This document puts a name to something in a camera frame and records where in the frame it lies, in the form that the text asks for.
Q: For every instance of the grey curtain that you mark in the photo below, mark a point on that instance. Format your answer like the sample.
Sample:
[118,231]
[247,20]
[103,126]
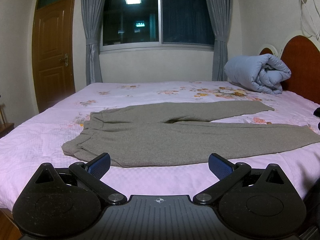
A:
[220,14]
[92,16]

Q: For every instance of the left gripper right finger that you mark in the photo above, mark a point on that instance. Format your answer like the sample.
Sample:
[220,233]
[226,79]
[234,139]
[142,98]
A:
[229,175]

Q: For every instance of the light blue rolled duvet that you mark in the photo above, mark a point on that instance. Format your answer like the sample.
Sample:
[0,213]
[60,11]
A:
[262,73]

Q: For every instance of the wooden bedside furniture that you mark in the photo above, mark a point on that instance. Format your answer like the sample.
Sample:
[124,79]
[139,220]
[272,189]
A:
[5,127]

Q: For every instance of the red wooden headboard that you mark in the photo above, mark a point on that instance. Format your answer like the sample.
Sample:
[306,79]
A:
[301,55]

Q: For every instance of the grey knit pants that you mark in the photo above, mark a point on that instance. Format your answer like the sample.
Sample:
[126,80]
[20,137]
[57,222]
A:
[170,134]

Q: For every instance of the sliding glass window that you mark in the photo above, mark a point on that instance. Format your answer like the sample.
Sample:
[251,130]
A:
[146,24]

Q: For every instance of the right grey curtain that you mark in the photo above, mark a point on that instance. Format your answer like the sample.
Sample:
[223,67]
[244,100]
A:
[220,14]

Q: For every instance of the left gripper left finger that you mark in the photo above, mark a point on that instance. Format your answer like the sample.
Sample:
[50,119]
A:
[89,175]

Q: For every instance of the left grey curtain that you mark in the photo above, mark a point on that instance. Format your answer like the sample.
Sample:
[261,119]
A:
[92,16]

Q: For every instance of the brown wooden door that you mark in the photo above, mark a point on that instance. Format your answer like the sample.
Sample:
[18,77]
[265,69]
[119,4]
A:
[52,52]

